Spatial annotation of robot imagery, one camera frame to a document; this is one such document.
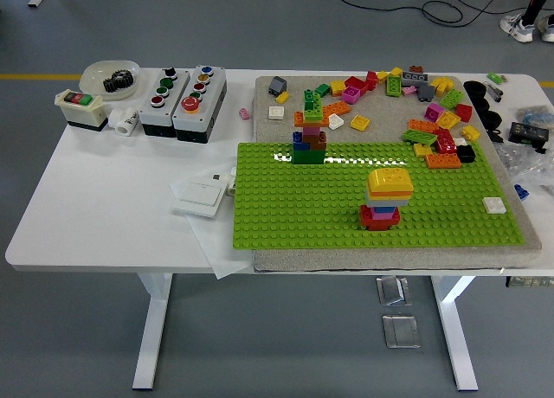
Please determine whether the orange eight-stud brick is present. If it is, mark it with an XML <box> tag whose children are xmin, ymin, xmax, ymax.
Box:
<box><xmin>424</xmin><ymin>153</ymin><xmax>463</xmax><ymax>170</ymax></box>
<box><xmin>322</xmin><ymin>101</ymin><xmax>352</xmax><ymax>119</ymax></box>
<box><xmin>367</xmin><ymin>188</ymin><xmax>413</xmax><ymax>199</ymax></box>

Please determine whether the long yellow brick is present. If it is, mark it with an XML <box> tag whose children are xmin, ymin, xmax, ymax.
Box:
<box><xmin>367</xmin><ymin>166</ymin><xmax>415</xmax><ymax>192</ymax></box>

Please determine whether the large dark green brick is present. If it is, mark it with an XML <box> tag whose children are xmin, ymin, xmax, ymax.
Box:
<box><xmin>292</xmin><ymin>149</ymin><xmax>326</xmax><ymax>167</ymax></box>

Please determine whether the orange flat brick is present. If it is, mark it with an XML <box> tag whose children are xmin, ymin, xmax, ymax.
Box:
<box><xmin>293</xmin><ymin>111</ymin><xmax>330</xmax><ymax>130</ymax></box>

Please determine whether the wide red brick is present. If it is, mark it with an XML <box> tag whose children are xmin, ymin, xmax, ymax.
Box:
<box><xmin>358</xmin><ymin>203</ymin><xmax>403</xmax><ymax>233</ymax></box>

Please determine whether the small dark green brick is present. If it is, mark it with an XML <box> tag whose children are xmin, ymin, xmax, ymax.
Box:
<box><xmin>304</xmin><ymin>88</ymin><xmax>323</xmax><ymax>112</ymax></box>

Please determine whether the light grey brick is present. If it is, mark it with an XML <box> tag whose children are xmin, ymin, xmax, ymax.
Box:
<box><xmin>365</xmin><ymin>197</ymin><xmax>411</xmax><ymax>209</ymax></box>

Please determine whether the lime green six-stud brick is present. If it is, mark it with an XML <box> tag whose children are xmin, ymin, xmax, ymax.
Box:
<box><xmin>402</xmin><ymin>128</ymin><xmax>437</xmax><ymax>146</ymax></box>

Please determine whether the glossy red brick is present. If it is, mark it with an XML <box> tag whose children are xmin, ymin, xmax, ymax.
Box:
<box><xmin>434</xmin><ymin>128</ymin><xmax>459</xmax><ymax>156</ymax></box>

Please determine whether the magenta brick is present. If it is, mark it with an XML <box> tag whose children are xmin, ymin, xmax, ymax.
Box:
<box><xmin>423</xmin><ymin>102</ymin><xmax>446</xmax><ymax>122</ymax></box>

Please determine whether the grey brick with round holes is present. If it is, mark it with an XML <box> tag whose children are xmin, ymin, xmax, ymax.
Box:
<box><xmin>401</xmin><ymin>71</ymin><xmax>430</xmax><ymax>87</ymax></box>

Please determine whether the yellow angular brick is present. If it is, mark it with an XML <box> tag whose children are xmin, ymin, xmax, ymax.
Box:
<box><xmin>430</xmin><ymin>76</ymin><xmax>455</xmax><ymax>98</ymax></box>

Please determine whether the white flat brick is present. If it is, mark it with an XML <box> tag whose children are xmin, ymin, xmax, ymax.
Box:
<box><xmin>482</xmin><ymin>196</ymin><xmax>507</xmax><ymax>216</ymax></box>

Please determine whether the green studded baseplate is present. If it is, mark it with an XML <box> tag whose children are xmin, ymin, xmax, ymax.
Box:
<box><xmin>231</xmin><ymin>140</ymin><xmax>527</xmax><ymax>250</ymax></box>

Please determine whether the white paper sheet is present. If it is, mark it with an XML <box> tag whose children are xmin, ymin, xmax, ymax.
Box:
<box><xmin>168</xmin><ymin>168</ymin><xmax>254</xmax><ymax>281</ymax></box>

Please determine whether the emergency stop control box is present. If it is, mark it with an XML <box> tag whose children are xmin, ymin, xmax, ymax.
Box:
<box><xmin>171</xmin><ymin>64</ymin><xmax>229</xmax><ymax>144</ymax></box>

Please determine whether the four-button control box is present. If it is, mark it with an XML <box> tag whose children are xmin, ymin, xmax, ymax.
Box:
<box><xmin>138</xmin><ymin>67</ymin><xmax>191</xmax><ymax>138</ymax></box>

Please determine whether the metal floor outlet plate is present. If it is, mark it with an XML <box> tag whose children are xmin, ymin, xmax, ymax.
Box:
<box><xmin>375</xmin><ymin>275</ymin><xmax>412</xmax><ymax>307</ymax></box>
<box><xmin>381</xmin><ymin>313</ymin><xmax>422</xmax><ymax>350</ymax></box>

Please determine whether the white pipe tee fitting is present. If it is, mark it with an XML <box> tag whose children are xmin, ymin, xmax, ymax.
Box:
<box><xmin>107</xmin><ymin>106</ymin><xmax>140</xmax><ymax>138</ymax></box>

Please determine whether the white table leg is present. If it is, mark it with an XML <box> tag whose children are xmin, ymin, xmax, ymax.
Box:
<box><xmin>430</xmin><ymin>274</ymin><xmax>480</xmax><ymax>393</ymax></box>
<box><xmin>132</xmin><ymin>272</ymin><xmax>174</xmax><ymax>391</ymax></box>

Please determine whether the black gear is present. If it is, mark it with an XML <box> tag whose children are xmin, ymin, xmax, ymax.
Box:
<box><xmin>102</xmin><ymin>68</ymin><xmax>135</xmax><ymax>94</ymax></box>

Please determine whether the white bowl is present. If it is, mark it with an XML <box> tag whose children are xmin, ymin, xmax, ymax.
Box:
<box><xmin>78</xmin><ymin>59</ymin><xmax>143</xmax><ymax>101</ymax></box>

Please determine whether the small metal tool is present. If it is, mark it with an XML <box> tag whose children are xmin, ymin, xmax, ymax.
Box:
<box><xmin>483</xmin><ymin>80</ymin><xmax>506</xmax><ymax>104</ymax></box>

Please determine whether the clear plastic bag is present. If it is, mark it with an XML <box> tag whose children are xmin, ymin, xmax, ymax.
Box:
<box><xmin>493</xmin><ymin>140</ymin><xmax>554</xmax><ymax>187</ymax></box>

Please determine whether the black electronic module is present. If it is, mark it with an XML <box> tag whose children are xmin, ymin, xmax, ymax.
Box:
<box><xmin>506</xmin><ymin>120</ymin><xmax>551</xmax><ymax>151</ymax></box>

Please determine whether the under-table control panel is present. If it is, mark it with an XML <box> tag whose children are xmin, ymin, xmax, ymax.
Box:
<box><xmin>505</xmin><ymin>275</ymin><xmax>554</xmax><ymax>289</ymax></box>

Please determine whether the person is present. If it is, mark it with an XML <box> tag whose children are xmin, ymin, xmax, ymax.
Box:
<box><xmin>499</xmin><ymin>0</ymin><xmax>554</xmax><ymax>44</ymax></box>

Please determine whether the white wall switch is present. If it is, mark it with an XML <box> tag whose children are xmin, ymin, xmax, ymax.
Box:
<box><xmin>171</xmin><ymin>179</ymin><xmax>227</xmax><ymax>220</ymax></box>

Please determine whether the red green switch box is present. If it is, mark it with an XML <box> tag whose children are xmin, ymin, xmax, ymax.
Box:
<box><xmin>54</xmin><ymin>88</ymin><xmax>109</xmax><ymax>133</ymax></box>

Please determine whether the looped black floor cable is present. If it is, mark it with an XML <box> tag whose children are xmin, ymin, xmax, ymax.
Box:
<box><xmin>337</xmin><ymin>0</ymin><xmax>512</xmax><ymax>28</ymax></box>

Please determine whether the blue wire bundle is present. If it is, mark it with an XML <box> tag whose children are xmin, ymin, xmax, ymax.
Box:
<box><xmin>514</xmin><ymin>106</ymin><xmax>554</xmax><ymax>125</ymax></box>

